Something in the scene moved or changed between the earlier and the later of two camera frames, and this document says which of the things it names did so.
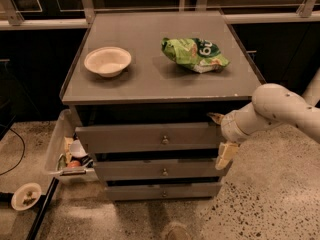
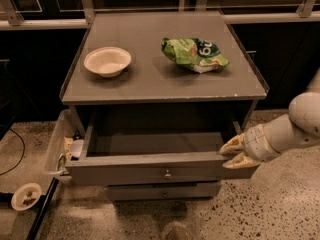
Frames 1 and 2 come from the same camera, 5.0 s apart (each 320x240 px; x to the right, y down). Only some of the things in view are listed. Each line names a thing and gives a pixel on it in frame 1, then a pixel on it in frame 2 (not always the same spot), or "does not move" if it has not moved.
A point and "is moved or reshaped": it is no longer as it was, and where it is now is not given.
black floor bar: (44, 203) does not move
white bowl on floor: (26, 196) does not move
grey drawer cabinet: (145, 89) does not move
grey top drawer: (150, 134) is moved or reshaped
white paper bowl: (108, 61) does not move
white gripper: (230, 126) → (254, 143)
